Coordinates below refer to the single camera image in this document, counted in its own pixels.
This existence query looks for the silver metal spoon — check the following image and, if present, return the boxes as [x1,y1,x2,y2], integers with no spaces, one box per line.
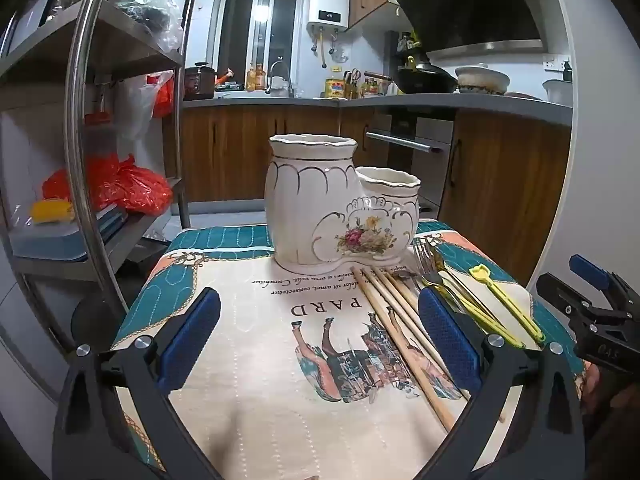
[390,270,421,291]

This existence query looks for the white floral ceramic utensil holder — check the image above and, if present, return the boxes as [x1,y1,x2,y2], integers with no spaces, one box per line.
[264,133,422,272]

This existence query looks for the wooden base cabinets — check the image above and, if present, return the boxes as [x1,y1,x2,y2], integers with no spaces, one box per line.
[170,105,573,286]

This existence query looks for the printed teal and cream tablecloth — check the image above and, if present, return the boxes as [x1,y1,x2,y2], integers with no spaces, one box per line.
[110,220,591,480]

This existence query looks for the clear plastic bag dark contents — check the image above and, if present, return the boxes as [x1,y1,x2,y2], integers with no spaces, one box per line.
[110,0,185,53]

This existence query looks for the stainless steel shelf rack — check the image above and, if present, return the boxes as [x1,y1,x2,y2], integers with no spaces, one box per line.
[0,0,201,321]

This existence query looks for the yellow plastic utensil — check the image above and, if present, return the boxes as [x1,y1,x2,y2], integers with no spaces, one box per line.
[469,265,547,345]
[440,285,525,350]

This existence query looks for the water heater pipes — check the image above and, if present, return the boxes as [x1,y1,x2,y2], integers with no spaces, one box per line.
[310,25,341,68]

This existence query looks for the black range hood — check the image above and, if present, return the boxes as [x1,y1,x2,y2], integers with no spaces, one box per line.
[385,0,545,60]

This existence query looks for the person's right hand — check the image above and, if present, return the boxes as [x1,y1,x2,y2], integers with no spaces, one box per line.
[582,362,636,411]

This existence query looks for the dark red pressure cooker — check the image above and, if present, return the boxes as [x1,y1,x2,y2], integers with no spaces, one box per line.
[184,62,217,102]

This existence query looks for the gold metal fork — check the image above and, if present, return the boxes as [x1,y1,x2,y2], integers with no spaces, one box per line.
[429,247,501,326]

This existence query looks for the white plastic bag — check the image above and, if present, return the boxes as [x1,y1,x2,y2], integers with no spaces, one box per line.
[117,77,158,143]

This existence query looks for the white casserole pot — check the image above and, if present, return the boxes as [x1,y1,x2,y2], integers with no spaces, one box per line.
[455,64,511,96]

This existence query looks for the black wok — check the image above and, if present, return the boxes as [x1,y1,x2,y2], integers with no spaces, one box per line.
[364,57,458,95]

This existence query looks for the wooden chopstick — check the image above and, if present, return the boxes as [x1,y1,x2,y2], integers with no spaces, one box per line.
[351,266,457,433]
[380,271,506,422]
[394,279,425,307]
[361,266,471,401]

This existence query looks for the window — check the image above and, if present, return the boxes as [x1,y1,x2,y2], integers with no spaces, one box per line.
[215,0,306,93]

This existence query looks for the white bowl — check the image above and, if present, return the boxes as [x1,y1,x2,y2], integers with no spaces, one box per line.
[542,79,574,104]

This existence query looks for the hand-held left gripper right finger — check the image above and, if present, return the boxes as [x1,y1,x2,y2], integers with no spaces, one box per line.
[417,286,586,480]

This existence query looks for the blue tray stack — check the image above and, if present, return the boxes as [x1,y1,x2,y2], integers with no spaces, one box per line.
[10,207,128,261]

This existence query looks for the yellow plastic item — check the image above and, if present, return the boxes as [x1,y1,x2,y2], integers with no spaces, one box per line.
[31,199,77,225]

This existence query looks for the hanging red plastic bag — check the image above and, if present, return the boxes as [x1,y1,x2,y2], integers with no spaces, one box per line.
[147,71,176,118]

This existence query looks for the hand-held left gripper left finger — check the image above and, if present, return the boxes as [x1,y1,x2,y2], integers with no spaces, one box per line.
[52,287,223,480]

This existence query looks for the metal kitchen faucet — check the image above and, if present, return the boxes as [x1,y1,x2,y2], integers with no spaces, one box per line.
[267,60,296,98]

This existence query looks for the grey countertop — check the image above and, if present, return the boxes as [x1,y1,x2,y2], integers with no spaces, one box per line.
[181,92,573,126]

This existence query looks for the stainless steel built-in appliance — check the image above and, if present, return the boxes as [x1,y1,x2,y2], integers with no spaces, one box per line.
[364,112,456,211]

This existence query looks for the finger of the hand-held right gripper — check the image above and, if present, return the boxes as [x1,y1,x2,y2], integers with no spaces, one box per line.
[537,272,608,326]
[569,254,640,311]

